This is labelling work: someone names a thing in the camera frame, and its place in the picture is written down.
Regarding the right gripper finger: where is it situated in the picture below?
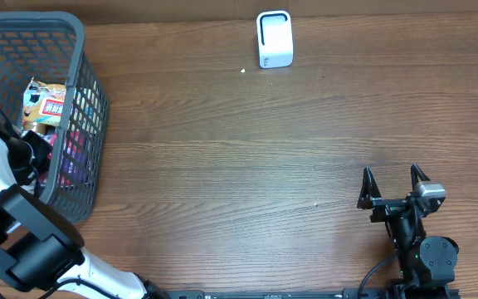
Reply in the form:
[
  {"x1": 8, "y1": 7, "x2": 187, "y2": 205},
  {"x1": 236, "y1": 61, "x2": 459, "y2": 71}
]
[
  {"x1": 410, "y1": 163, "x2": 430, "y2": 191},
  {"x1": 357, "y1": 167, "x2": 383, "y2": 209}
]

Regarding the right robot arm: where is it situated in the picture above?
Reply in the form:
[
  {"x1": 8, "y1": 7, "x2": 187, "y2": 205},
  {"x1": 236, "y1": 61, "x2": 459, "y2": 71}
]
[{"x1": 355, "y1": 164, "x2": 460, "y2": 298}]

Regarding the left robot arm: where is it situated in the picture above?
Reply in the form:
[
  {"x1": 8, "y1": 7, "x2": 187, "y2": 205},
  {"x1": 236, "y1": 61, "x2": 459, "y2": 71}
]
[{"x1": 0, "y1": 115, "x2": 167, "y2": 298}]

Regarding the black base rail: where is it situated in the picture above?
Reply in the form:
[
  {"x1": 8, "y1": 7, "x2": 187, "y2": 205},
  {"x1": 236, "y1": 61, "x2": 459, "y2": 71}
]
[{"x1": 165, "y1": 287, "x2": 461, "y2": 299}]

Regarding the grey plastic mesh basket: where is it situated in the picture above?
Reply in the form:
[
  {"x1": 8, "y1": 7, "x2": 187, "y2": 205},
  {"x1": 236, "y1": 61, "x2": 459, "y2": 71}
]
[{"x1": 0, "y1": 12, "x2": 110, "y2": 223}]

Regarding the white barcode scanner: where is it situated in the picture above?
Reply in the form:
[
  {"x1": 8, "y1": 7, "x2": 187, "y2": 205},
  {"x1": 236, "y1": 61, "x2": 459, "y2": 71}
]
[{"x1": 256, "y1": 10, "x2": 294, "y2": 69}]

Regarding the red purple Carefree pack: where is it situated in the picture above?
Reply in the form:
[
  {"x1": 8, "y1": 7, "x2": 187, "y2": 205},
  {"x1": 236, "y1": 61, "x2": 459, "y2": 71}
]
[{"x1": 39, "y1": 130, "x2": 88, "y2": 187}]

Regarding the yellow snack chip bag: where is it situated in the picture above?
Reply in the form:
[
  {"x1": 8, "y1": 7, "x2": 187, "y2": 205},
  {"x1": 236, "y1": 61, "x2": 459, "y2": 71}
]
[{"x1": 22, "y1": 78, "x2": 66, "y2": 127}]

